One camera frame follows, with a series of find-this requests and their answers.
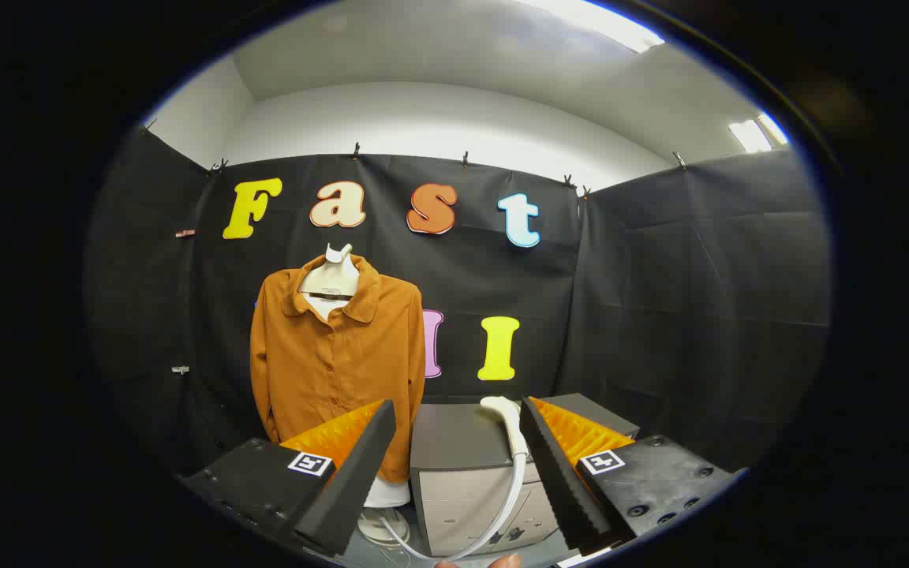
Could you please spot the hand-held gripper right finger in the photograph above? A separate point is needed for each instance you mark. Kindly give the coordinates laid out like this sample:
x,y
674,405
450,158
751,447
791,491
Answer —
x,y
561,481

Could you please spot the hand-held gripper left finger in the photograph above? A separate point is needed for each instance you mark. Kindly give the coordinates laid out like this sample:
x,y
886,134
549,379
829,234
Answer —
x,y
360,473

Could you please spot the orange button-up shirt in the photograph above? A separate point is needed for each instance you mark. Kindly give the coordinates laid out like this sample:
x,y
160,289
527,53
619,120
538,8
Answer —
x,y
328,371

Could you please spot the grey drawer cabinet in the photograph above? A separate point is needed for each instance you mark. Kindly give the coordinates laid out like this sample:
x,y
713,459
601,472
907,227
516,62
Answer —
x,y
454,442

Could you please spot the white mannequin torso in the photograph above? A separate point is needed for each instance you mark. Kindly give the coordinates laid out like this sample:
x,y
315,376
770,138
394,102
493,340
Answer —
x,y
332,276

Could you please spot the black backdrop cloth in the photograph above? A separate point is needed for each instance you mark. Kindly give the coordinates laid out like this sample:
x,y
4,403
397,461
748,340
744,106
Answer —
x,y
660,300

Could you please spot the small ceiling light panel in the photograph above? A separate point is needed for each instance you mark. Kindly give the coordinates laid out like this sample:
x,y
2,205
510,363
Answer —
x,y
749,136
774,128

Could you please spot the long ceiling light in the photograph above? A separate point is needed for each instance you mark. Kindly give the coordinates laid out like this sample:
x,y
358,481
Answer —
x,y
604,24

